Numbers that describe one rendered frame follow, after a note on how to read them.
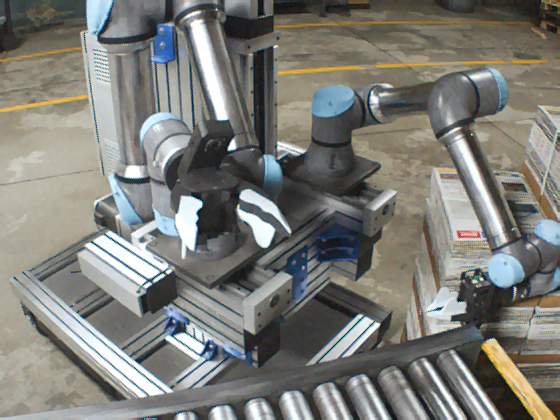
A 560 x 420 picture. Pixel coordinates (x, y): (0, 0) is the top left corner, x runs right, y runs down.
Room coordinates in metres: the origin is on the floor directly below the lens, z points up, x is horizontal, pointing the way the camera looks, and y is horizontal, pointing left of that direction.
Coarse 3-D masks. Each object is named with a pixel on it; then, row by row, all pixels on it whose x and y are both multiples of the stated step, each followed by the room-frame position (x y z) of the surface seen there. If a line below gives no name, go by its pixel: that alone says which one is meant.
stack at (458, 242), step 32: (448, 192) 1.29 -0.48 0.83; (512, 192) 1.29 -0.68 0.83; (448, 224) 1.15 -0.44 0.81; (448, 256) 1.10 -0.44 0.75; (480, 256) 1.06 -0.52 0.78; (416, 288) 1.38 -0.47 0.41; (448, 288) 1.07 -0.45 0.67; (416, 320) 1.30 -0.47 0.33; (512, 320) 1.05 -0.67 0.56; (544, 320) 1.04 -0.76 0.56; (480, 352) 1.06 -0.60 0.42; (512, 352) 1.05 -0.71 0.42; (544, 352) 1.04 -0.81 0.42; (480, 384) 1.06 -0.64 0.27; (544, 384) 1.04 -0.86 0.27; (512, 416) 1.04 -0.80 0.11
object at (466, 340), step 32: (384, 352) 0.73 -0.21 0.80; (416, 352) 0.73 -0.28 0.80; (224, 384) 0.65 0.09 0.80; (256, 384) 0.65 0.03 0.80; (288, 384) 0.65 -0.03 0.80; (320, 384) 0.66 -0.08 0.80; (32, 416) 0.55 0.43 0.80; (64, 416) 0.56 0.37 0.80; (96, 416) 0.57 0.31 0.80; (128, 416) 0.57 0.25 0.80; (160, 416) 0.58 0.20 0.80; (320, 416) 0.66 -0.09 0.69
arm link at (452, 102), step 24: (432, 96) 1.13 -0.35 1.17; (456, 96) 1.09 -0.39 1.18; (432, 120) 1.09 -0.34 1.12; (456, 120) 1.05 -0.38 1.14; (456, 144) 1.04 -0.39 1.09; (480, 144) 1.04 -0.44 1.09; (456, 168) 1.03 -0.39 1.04; (480, 168) 0.99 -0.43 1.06; (480, 192) 0.96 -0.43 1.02; (480, 216) 0.95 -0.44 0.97; (504, 216) 0.93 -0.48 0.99; (504, 240) 0.89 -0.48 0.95; (504, 264) 0.85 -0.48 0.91; (528, 264) 0.86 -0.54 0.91
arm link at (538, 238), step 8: (544, 224) 0.96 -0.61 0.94; (552, 224) 0.96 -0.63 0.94; (536, 232) 0.95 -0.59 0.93; (544, 232) 0.93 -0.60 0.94; (552, 232) 0.93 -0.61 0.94; (528, 240) 0.92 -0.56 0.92; (536, 240) 0.92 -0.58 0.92; (544, 240) 0.92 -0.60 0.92; (552, 240) 0.92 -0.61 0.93; (544, 248) 0.90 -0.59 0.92; (552, 248) 0.91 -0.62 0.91; (544, 256) 0.89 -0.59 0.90; (552, 256) 0.91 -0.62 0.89; (544, 264) 0.89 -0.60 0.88; (552, 264) 0.92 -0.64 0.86; (536, 272) 0.92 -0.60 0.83; (544, 272) 0.91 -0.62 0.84
